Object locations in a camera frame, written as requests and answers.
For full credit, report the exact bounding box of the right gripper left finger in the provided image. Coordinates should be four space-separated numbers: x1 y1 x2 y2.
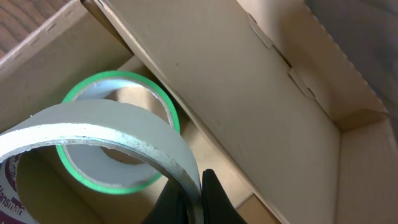
141 181 189 224

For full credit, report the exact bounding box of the open cardboard box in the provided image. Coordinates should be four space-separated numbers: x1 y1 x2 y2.
1 1 397 223

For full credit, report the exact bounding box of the green tape roll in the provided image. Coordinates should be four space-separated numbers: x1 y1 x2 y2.
0 70 205 224

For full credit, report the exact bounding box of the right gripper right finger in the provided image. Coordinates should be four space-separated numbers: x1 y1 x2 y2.
202 169 246 224

